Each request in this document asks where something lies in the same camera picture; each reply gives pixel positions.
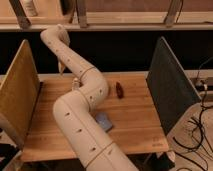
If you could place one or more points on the dark red object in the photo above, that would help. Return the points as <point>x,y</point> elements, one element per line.
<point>119,90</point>

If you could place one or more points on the blue sponge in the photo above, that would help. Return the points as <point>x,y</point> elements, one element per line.
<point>103,121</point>

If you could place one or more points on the wooden shelf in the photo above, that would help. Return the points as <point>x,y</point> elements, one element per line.
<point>106,15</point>

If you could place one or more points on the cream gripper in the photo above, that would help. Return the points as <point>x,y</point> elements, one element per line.
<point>61,67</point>

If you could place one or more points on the dark green right side board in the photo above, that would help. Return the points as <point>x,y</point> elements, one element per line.
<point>171,90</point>

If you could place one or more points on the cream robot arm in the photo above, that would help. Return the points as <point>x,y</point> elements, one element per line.
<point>91,144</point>

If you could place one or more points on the white plastic bottle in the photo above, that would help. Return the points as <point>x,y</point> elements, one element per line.
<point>76,84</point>

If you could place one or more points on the yellow left side board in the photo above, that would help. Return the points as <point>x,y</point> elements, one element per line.
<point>19,90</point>

